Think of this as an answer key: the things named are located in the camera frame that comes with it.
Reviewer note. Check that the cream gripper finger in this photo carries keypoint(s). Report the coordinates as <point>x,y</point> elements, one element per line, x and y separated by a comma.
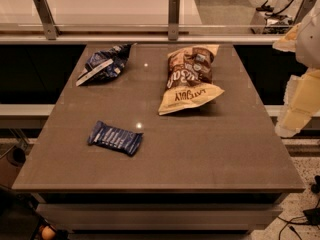
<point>287,43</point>
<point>301,103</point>

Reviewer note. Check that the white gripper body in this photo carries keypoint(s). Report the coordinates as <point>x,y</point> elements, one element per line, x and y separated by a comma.
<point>309,44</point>

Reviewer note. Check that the blue chip bag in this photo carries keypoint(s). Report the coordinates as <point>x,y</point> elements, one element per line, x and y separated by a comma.
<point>105,65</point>

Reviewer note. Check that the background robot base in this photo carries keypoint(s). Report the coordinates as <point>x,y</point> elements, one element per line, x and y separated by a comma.
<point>269,19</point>

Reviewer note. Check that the brown and cream chip bag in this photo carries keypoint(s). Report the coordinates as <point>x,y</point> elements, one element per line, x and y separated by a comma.
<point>190,82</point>

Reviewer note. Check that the grey shelf under table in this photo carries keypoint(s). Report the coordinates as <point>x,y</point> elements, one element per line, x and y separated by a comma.
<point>216,217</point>

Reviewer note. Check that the blue snack bar wrapper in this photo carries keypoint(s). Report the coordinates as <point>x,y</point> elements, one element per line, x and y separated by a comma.
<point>115,139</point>

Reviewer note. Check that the glass barrier panel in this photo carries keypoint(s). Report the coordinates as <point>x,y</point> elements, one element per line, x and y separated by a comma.
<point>19,18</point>

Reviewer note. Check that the orange ball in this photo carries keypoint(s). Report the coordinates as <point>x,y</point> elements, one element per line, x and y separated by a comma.
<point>47,233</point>

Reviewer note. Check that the right metal rail bracket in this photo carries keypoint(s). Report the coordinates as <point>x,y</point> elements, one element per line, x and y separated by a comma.
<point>305,7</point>

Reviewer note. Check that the left metal rail bracket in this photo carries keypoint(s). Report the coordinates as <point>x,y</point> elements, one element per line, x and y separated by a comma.
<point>51,32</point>

